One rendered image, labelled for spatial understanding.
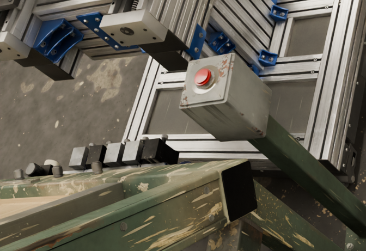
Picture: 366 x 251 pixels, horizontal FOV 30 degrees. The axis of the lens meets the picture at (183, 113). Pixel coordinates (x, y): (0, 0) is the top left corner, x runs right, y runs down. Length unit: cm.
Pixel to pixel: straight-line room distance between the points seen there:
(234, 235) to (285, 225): 19
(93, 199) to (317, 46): 113
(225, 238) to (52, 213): 35
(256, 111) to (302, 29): 93
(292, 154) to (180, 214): 51
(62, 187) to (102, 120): 147
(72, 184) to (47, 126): 173
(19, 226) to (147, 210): 25
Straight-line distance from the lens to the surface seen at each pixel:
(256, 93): 147
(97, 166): 158
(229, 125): 146
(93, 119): 308
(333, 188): 186
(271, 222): 149
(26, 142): 335
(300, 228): 162
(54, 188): 161
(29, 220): 129
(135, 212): 111
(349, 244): 215
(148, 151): 166
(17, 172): 178
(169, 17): 162
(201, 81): 140
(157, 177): 141
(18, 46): 194
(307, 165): 173
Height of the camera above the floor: 191
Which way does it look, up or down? 44 degrees down
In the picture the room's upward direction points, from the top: 51 degrees counter-clockwise
